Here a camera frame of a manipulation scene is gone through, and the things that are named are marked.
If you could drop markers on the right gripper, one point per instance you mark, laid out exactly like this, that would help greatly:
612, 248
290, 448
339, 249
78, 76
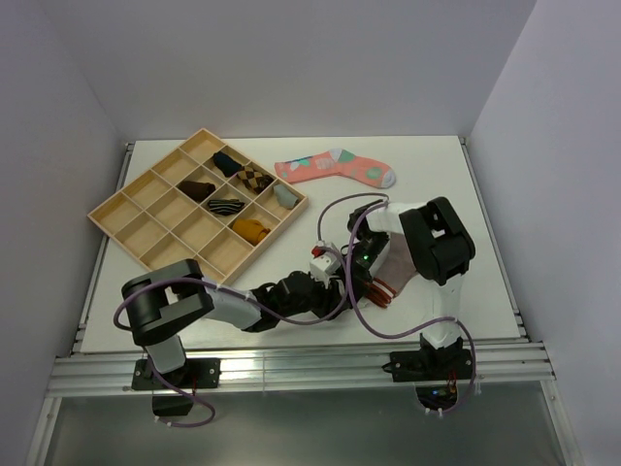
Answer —
360, 280

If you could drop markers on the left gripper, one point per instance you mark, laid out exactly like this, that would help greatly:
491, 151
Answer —
330, 298

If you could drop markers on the taupe sock with red stripes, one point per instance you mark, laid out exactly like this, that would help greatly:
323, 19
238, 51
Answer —
392, 276

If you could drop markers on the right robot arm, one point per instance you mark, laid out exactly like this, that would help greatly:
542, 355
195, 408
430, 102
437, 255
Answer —
441, 250

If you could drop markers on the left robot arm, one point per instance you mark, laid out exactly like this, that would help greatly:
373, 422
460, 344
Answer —
158, 305

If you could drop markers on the pink patterned sock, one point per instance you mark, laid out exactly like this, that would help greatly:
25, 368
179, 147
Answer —
337, 163

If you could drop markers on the grey rolled sock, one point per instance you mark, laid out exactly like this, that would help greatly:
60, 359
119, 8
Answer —
286, 199

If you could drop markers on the mustard yellow rolled sock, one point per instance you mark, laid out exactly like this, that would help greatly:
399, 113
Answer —
251, 230

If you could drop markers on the brown argyle rolled sock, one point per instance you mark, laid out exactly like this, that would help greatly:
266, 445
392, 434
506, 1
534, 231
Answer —
254, 180

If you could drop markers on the black white striped rolled sock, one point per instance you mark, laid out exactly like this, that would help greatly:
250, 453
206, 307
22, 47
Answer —
225, 207

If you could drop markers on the wooden divided tray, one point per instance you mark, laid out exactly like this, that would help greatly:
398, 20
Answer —
157, 225

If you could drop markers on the dark teal rolled sock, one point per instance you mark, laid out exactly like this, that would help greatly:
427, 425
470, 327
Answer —
226, 164

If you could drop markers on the dark brown rolled sock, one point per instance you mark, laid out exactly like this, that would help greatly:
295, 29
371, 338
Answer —
196, 191

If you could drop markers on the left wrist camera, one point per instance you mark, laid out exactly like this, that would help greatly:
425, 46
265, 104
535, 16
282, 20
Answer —
324, 264

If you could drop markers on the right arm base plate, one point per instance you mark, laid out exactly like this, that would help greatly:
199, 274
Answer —
429, 366

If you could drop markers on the aluminium frame rail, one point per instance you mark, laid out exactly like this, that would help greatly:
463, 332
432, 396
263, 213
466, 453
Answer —
262, 370

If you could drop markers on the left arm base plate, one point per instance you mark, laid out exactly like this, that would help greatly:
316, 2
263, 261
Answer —
196, 373

